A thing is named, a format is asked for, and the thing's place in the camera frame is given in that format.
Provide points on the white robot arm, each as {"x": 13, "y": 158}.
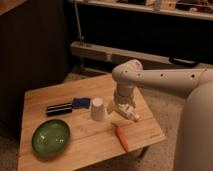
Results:
{"x": 194, "y": 145}

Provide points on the white paper cup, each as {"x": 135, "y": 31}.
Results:
{"x": 98, "y": 109}

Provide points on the wooden folding table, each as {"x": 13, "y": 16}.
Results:
{"x": 91, "y": 141}

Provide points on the grey metal shelf beam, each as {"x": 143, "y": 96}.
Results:
{"x": 118, "y": 56}

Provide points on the black handle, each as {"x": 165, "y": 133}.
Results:
{"x": 184, "y": 63}

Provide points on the metal vertical pole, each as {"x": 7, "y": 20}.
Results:
{"x": 78, "y": 23}

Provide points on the orange pepper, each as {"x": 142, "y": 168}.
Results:
{"x": 121, "y": 137}

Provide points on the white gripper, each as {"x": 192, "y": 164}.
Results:
{"x": 125, "y": 110}

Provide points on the upper wooden shelf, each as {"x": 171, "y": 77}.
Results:
{"x": 154, "y": 7}

